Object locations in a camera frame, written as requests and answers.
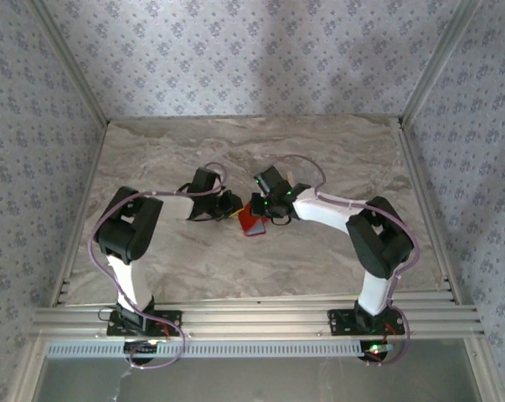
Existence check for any black controller board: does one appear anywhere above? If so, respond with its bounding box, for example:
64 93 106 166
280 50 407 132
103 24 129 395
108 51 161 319
123 341 160 365
358 341 394 363

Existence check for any red card holder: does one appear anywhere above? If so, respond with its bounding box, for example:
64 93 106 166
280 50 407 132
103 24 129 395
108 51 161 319
236 199 268 239

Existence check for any grey slotted cable duct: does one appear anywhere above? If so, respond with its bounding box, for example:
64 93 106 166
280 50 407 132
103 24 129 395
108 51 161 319
45 339 398 359

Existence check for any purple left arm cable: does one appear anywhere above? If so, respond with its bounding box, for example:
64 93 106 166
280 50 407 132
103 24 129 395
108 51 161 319
88 162 229 370

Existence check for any aluminium frame leg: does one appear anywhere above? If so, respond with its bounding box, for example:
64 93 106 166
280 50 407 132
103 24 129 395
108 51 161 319
465 337 505 402
8 337 48 402

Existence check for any aluminium cross rail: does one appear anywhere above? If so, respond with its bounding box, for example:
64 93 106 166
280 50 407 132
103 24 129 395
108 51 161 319
28 292 486 341

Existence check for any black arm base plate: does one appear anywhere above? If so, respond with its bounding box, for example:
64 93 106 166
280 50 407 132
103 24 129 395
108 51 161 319
106 308 183 338
327 307 406 337

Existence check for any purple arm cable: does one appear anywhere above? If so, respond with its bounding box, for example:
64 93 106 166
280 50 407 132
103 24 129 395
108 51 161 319
276 154 423 369
88 162 229 370

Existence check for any aluminium upright post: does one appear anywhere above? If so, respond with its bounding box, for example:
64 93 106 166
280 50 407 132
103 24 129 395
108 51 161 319
25 0 111 126
400 0 486 125

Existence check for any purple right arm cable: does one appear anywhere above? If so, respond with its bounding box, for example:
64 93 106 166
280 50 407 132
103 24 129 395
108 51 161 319
276 154 423 369

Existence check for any grey metal sheet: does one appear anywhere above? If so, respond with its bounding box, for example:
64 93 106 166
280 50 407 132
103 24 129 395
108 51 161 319
33 355 483 402

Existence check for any aluminium table side rail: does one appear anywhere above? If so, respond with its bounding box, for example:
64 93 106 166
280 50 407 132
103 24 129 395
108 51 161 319
49 119 113 309
398 117 462 306

